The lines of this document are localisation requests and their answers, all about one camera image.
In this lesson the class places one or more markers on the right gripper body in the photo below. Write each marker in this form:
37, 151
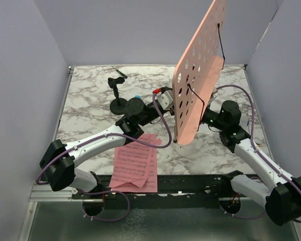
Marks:
212, 117

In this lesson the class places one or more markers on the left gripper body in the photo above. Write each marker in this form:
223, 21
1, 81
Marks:
153, 114

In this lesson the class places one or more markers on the pink music stand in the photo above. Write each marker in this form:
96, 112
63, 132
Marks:
197, 72

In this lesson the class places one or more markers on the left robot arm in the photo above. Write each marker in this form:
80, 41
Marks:
60, 161

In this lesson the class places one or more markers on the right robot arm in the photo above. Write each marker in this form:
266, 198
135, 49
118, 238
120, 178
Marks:
278, 191

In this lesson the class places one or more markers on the black microphone stand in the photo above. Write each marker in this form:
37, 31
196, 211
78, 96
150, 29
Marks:
118, 104

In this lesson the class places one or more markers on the green black pen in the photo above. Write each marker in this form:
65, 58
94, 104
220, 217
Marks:
122, 74

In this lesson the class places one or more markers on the pink sheet music pages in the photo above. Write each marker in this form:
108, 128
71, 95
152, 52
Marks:
135, 169

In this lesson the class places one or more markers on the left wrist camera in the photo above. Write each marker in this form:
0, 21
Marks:
166, 99

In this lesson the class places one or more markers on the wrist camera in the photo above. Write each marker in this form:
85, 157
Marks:
166, 99
213, 95

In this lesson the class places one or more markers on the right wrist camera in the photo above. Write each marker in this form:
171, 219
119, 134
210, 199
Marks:
213, 95

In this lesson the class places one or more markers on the aluminium rail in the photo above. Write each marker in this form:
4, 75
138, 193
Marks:
44, 193

